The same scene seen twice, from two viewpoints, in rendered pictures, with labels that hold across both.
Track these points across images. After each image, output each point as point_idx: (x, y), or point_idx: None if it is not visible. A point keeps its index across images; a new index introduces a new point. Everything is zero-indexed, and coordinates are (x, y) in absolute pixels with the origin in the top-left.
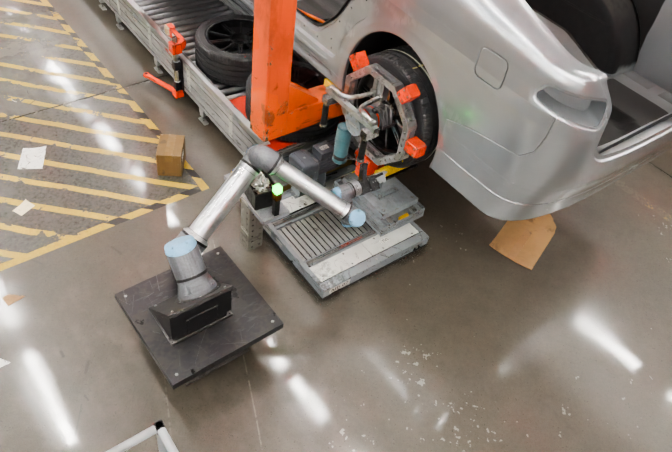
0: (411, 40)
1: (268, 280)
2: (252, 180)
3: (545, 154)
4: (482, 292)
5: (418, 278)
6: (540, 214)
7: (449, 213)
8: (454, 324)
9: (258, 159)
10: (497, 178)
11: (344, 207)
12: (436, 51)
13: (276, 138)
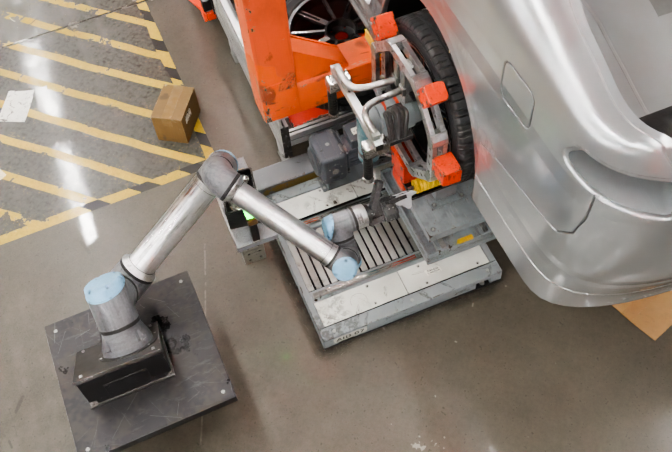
0: (436, 16)
1: (261, 312)
2: (210, 201)
3: (589, 240)
4: (563, 367)
5: (471, 333)
6: (613, 302)
7: None
8: (503, 413)
9: (207, 181)
10: (536, 249)
11: (326, 253)
12: (461, 44)
13: None
